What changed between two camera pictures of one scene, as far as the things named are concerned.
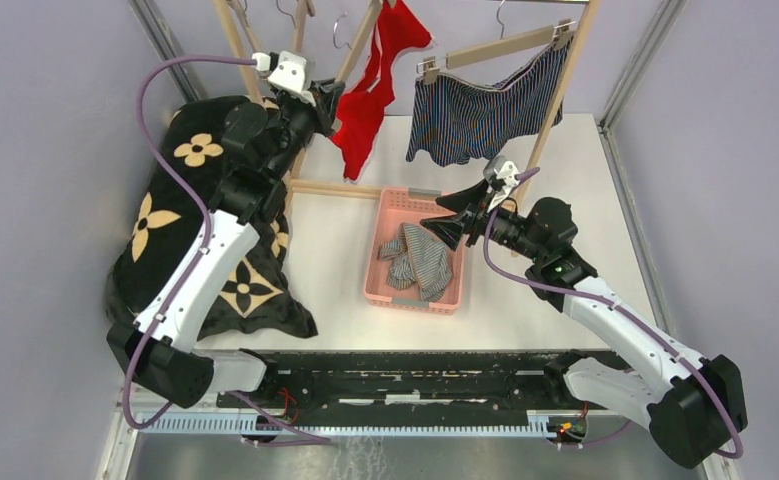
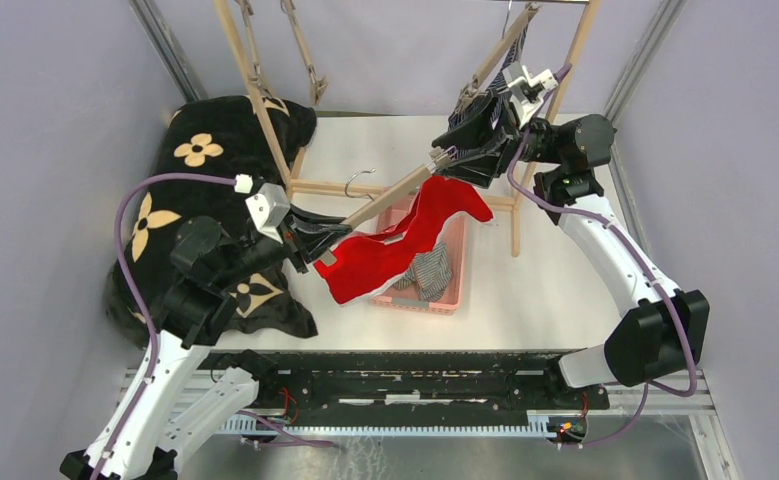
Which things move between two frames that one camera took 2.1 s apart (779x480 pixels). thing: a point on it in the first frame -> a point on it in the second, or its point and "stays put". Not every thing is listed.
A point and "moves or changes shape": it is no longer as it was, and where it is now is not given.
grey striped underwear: (419, 257) stays put
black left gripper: (324, 113) -> (323, 232)
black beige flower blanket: (168, 226) stays put
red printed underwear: (363, 107) -> (367, 262)
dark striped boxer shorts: (454, 121) moves or changes shape
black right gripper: (451, 228) -> (481, 168)
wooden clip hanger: (304, 8) moves or changes shape
